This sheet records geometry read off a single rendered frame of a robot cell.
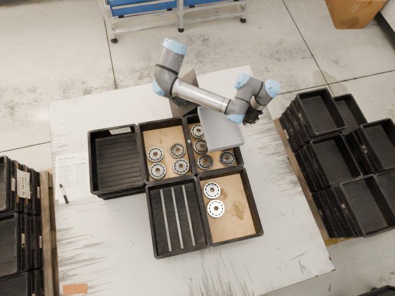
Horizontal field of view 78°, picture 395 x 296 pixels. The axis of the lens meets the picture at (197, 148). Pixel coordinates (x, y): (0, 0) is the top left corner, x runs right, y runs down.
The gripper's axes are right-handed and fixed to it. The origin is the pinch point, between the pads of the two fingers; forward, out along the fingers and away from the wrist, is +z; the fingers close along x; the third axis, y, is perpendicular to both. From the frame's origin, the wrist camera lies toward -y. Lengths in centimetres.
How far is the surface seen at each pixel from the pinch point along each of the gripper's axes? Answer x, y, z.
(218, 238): -20, 56, 32
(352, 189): 102, 56, 33
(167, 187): -39, 19, 38
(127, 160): -57, -5, 43
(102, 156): -71, -12, 47
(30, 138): -128, -88, 150
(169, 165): -34, 6, 36
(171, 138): -28.2, -11.5, 34.8
